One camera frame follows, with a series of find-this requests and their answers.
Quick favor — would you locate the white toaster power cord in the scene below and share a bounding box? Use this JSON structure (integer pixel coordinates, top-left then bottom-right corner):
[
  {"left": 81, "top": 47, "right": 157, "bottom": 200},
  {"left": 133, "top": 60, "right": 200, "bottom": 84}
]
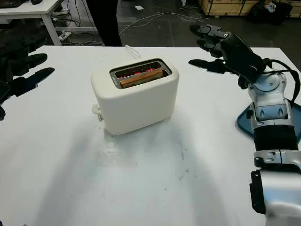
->
[{"left": 124, "top": 44, "right": 141, "bottom": 59}]

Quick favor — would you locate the white power strip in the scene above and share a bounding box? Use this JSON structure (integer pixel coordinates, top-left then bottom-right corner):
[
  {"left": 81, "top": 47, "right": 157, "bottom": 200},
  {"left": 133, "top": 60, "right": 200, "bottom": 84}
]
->
[{"left": 58, "top": 31, "right": 72, "bottom": 41}]

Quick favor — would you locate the wooden crate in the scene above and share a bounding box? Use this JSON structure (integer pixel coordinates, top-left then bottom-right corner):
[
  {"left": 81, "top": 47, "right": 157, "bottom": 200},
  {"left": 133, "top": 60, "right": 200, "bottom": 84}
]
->
[{"left": 198, "top": 0, "right": 301, "bottom": 17}]

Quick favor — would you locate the white two-slot toaster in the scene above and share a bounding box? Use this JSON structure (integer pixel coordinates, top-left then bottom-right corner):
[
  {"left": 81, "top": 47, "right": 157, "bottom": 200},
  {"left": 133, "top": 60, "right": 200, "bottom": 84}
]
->
[{"left": 90, "top": 57, "right": 181, "bottom": 136}]

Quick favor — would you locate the browned toast slice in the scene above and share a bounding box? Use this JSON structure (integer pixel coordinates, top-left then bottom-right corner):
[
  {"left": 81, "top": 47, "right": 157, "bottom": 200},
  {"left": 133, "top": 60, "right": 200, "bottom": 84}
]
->
[{"left": 119, "top": 68, "right": 164, "bottom": 89}]

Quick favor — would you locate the white floor cable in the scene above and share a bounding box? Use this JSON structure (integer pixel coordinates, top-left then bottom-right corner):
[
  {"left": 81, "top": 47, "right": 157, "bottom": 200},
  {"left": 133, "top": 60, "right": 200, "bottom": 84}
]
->
[{"left": 119, "top": 6, "right": 205, "bottom": 36}]

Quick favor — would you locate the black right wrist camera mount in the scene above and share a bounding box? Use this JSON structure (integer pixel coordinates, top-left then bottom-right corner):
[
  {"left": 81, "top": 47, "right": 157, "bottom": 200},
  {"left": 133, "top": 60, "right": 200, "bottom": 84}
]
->
[{"left": 235, "top": 54, "right": 269, "bottom": 83}]

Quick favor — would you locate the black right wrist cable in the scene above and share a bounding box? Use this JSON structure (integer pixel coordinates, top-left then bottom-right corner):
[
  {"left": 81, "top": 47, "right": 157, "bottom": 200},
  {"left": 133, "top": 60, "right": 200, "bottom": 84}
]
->
[{"left": 258, "top": 58, "right": 301, "bottom": 103}]

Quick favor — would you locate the white desk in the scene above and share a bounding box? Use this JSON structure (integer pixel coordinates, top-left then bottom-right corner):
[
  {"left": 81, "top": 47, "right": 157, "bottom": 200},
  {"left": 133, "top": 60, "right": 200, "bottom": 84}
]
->
[{"left": 0, "top": 0, "right": 98, "bottom": 47}]

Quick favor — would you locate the blue plastic tray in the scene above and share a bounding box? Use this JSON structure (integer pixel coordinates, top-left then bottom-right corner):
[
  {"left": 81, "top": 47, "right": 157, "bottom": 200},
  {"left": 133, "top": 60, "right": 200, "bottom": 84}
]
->
[{"left": 236, "top": 102, "right": 301, "bottom": 142}]

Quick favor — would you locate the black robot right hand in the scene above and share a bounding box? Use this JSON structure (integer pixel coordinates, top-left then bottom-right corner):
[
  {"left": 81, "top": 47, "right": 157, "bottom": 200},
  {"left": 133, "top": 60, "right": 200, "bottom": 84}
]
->
[{"left": 189, "top": 24, "right": 259, "bottom": 90}]

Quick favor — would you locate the black bag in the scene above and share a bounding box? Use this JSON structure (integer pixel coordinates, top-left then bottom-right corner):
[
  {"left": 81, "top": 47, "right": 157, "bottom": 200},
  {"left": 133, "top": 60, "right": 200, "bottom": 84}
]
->
[{"left": 249, "top": 1, "right": 293, "bottom": 26}]

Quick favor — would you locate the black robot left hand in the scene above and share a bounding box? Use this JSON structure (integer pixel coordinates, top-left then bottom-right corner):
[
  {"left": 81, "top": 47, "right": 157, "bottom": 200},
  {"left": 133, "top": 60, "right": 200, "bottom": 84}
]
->
[{"left": 0, "top": 35, "right": 55, "bottom": 121}]

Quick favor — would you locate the person in black clothes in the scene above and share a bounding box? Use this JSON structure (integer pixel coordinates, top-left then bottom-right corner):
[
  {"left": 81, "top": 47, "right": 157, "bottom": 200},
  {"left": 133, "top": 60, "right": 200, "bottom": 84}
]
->
[{"left": 89, "top": 0, "right": 123, "bottom": 47}]

